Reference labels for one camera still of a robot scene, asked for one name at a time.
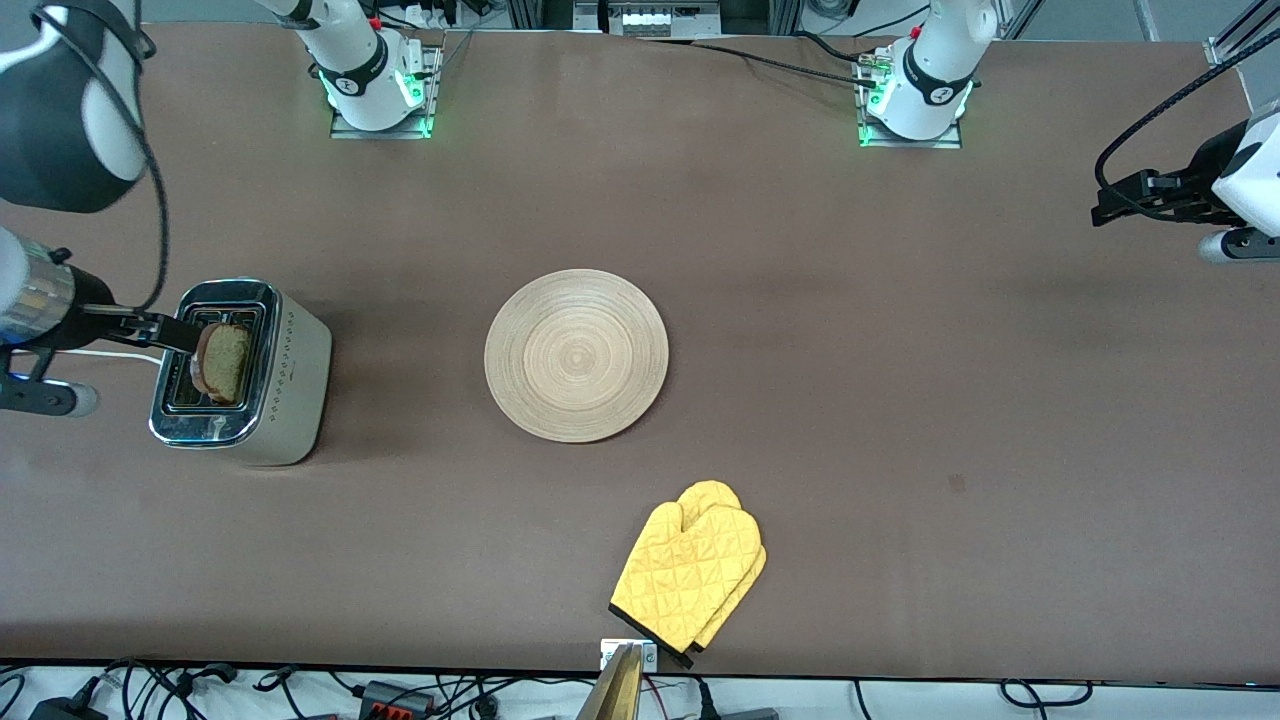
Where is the small silver clamp plate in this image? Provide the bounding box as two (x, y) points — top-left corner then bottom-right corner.
(600, 639), (659, 672)

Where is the thin black table cable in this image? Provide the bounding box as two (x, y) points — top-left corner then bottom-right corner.
(690, 32), (883, 89)

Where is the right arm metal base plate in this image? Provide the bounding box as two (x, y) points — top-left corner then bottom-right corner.
(330, 44), (445, 141)

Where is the black and red connector box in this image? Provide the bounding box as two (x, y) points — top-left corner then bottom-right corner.
(358, 681), (438, 717)

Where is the aluminium frame post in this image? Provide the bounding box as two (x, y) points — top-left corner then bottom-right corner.
(1205, 0), (1280, 71)

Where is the looped black floor cable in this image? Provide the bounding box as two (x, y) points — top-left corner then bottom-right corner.
(1000, 679), (1097, 710)

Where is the gold metal bracket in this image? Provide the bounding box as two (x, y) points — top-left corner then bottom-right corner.
(575, 643), (643, 720)

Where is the round wooden plate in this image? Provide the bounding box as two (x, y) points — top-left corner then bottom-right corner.
(484, 268), (670, 444)

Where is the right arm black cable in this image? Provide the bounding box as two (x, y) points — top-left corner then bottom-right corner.
(30, 0), (172, 313)

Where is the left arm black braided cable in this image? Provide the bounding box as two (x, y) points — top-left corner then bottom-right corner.
(1094, 24), (1280, 216)

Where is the slice of brown bread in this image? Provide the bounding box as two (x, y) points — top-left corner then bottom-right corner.
(189, 322), (254, 407)

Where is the yellow quilted oven mitt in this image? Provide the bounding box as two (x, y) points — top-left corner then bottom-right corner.
(609, 500), (761, 656)
(678, 480), (769, 669)

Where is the grey power strip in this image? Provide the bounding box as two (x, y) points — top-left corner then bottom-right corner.
(600, 0), (723, 39)

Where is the silver two-slot toaster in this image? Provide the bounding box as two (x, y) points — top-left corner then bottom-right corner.
(148, 275), (334, 468)

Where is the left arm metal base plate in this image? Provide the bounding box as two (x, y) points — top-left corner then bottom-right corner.
(857, 50), (964, 151)

